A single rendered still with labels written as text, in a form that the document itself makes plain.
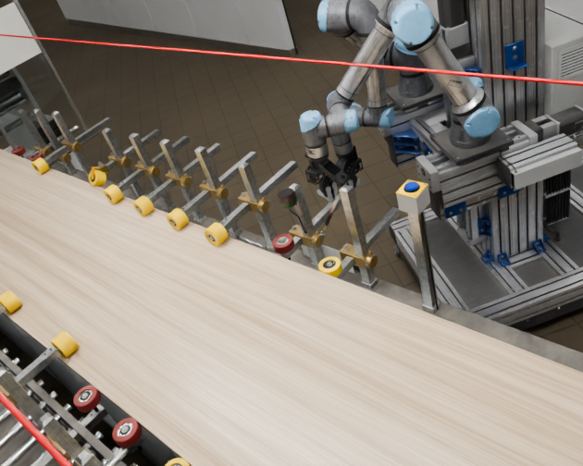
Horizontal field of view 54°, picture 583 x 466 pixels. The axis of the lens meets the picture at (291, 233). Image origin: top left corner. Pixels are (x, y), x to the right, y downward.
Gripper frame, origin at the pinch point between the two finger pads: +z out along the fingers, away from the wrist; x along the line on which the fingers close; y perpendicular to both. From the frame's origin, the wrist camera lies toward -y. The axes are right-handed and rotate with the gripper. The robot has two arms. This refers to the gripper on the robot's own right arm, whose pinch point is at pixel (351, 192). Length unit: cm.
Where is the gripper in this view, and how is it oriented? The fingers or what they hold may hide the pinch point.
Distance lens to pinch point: 244.0
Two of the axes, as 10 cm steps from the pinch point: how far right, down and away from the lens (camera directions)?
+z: 2.6, 7.5, 6.1
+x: -7.4, -2.5, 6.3
